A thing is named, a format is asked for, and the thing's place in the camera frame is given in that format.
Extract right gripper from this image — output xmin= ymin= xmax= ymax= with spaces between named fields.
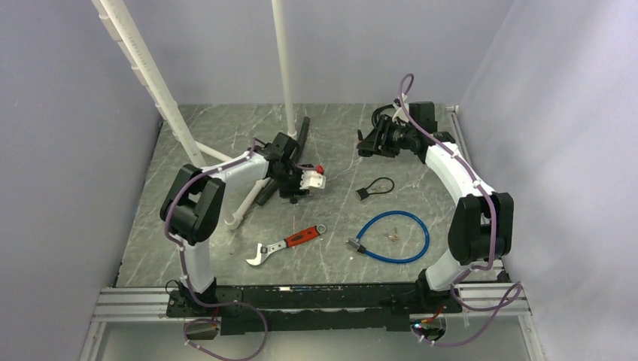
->
xmin=357 ymin=114 xmax=416 ymax=158

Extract black cable padlock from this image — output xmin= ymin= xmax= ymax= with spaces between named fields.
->
xmin=355 ymin=177 xmax=395 ymax=201

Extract blue cable lock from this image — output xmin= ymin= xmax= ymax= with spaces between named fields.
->
xmin=346 ymin=210 xmax=431 ymax=265

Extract silver lock keys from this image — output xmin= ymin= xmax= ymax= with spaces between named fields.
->
xmin=384 ymin=227 xmax=400 ymax=242

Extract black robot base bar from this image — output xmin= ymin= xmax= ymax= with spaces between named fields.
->
xmin=166 ymin=281 xmax=461 ymax=335

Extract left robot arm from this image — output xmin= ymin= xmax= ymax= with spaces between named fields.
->
xmin=160 ymin=132 xmax=327 ymax=316

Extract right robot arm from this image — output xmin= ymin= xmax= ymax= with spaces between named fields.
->
xmin=357 ymin=101 xmax=514 ymax=312

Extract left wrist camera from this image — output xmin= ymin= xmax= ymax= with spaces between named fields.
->
xmin=299 ymin=165 xmax=327 ymax=190

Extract black corrugated hose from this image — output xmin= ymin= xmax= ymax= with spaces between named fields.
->
xmin=255 ymin=117 xmax=311 ymax=208

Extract red handled adjustable wrench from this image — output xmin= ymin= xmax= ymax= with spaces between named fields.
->
xmin=245 ymin=224 xmax=327 ymax=267

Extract white PVC pipe frame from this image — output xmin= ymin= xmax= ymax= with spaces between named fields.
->
xmin=91 ymin=0 xmax=299 ymax=231

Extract aluminium rail frame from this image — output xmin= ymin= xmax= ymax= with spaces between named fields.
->
xmin=79 ymin=287 xmax=169 ymax=360

